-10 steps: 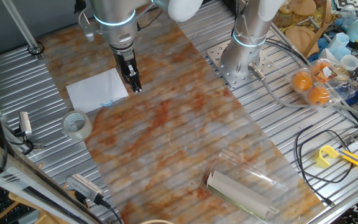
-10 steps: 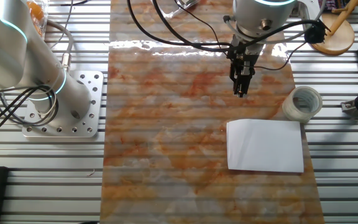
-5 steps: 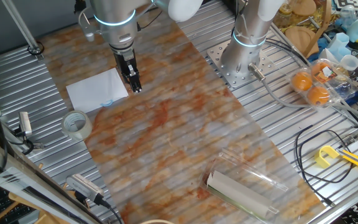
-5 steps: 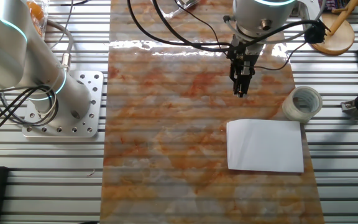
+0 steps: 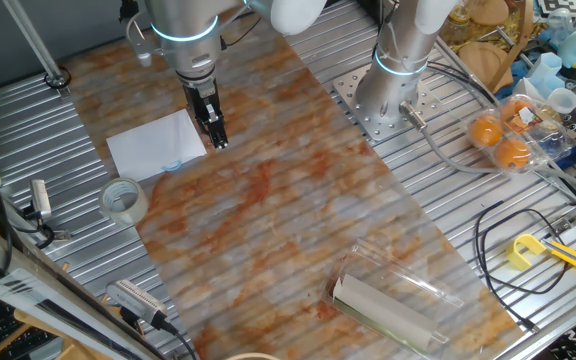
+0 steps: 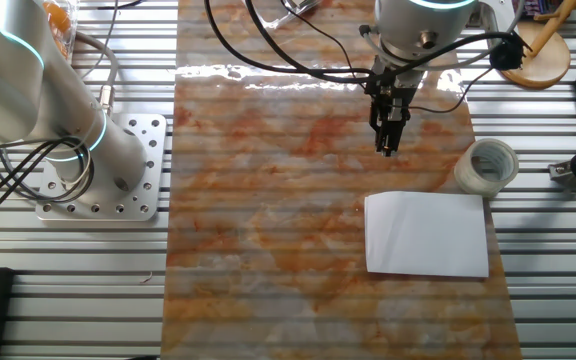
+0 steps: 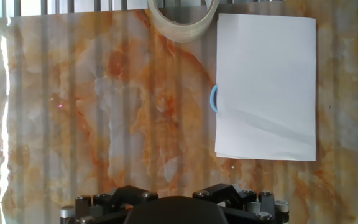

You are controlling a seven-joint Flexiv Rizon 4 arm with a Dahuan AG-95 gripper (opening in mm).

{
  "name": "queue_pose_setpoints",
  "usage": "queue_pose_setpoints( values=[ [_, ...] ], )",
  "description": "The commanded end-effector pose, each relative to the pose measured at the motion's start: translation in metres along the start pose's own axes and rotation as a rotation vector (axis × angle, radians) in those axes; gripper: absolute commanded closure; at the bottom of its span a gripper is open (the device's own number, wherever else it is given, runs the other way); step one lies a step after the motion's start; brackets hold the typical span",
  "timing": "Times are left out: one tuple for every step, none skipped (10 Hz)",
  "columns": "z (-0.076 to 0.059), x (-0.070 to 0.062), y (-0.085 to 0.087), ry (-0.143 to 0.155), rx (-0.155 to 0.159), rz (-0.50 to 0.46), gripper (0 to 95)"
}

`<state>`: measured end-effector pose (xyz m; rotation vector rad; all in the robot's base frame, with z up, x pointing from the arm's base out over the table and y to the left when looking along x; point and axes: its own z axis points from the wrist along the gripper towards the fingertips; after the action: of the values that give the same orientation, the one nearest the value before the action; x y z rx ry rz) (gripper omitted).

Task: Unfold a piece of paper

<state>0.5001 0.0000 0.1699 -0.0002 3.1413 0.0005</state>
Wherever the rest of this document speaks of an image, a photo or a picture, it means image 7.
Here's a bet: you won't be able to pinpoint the white paper sheet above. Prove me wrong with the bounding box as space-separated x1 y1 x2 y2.
214 12 317 162

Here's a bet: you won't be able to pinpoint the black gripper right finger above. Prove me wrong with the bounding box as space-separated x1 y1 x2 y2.
192 183 290 224

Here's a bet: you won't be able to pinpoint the blue handled scissors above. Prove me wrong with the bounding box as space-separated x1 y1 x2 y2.
209 84 219 113

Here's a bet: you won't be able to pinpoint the clear packing tape roll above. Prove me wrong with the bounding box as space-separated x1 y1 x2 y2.
147 0 220 44

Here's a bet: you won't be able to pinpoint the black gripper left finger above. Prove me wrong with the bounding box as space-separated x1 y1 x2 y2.
60 185 160 224

